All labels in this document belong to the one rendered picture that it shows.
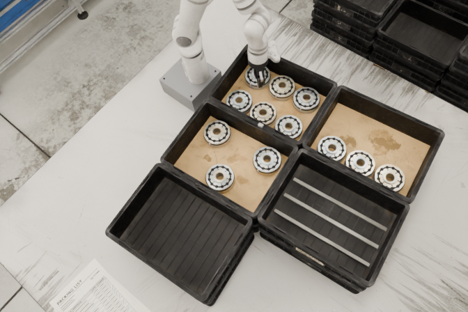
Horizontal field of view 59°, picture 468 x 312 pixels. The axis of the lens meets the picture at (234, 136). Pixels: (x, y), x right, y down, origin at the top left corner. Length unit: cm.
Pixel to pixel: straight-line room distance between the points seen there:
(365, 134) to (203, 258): 74
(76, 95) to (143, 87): 108
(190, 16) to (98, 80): 160
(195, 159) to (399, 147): 75
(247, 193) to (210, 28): 91
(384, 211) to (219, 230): 56
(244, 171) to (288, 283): 42
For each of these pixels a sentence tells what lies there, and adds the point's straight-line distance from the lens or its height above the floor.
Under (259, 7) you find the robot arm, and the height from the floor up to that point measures 126.
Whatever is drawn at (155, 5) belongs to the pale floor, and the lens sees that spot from 326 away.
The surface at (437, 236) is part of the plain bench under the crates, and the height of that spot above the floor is 70.
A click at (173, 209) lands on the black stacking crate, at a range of 152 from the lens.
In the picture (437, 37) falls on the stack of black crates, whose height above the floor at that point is 38.
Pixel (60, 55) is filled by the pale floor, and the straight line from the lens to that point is 322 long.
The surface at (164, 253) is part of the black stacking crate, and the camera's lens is 149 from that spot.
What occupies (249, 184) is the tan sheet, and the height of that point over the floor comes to 83.
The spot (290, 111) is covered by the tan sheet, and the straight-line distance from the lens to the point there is 164.
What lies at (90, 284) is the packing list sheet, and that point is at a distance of 169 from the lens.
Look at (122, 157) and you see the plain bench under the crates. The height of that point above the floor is 70.
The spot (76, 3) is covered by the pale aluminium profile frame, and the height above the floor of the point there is 12.
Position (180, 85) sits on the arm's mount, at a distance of 179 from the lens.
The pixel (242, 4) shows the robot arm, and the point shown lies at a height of 129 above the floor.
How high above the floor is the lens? 225
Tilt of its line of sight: 63 degrees down
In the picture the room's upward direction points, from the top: 10 degrees counter-clockwise
